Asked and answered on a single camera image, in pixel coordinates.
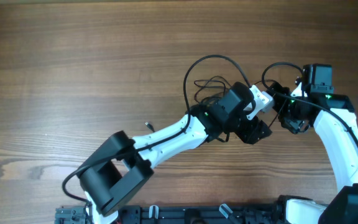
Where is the black cable bundle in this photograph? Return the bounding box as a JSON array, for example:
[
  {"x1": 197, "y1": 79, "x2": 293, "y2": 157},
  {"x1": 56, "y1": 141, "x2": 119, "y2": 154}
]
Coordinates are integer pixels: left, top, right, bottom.
[{"x1": 144, "y1": 75, "x2": 287, "y2": 133}]

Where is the right camera cable black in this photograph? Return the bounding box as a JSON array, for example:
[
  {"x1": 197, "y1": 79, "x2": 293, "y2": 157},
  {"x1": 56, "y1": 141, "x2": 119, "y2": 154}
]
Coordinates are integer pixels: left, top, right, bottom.
[{"x1": 267, "y1": 63, "x2": 358, "y2": 189}]

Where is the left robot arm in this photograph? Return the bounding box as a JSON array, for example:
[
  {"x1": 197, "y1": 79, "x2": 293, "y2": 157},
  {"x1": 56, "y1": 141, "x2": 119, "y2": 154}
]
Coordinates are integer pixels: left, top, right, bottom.
[{"x1": 77, "y1": 82, "x2": 274, "y2": 223}]

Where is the left camera cable black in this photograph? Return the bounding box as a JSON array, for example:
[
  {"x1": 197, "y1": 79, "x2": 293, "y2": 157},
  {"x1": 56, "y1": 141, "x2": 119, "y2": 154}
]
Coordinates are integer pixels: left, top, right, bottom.
[{"x1": 62, "y1": 54, "x2": 257, "y2": 206}]

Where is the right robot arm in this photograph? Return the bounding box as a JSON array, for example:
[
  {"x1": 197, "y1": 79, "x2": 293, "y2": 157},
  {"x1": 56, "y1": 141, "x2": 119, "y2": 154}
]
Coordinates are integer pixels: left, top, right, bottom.
[{"x1": 268, "y1": 63, "x2": 358, "y2": 223}]

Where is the camera cable black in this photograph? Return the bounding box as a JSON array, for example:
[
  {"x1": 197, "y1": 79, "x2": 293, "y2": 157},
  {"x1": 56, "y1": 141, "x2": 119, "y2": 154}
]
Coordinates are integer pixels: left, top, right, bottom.
[
  {"x1": 62, "y1": 54, "x2": 257, "y2": 206},
  {"x1": 267, "y1": 63, "x2": 358, "y2": 189}
]

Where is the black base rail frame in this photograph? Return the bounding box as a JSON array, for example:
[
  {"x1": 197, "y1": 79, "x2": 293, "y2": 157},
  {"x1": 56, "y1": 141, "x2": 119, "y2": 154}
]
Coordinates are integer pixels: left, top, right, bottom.
[{"x1": 54, "y1": 204, "x2": 289, "y2": 224}]

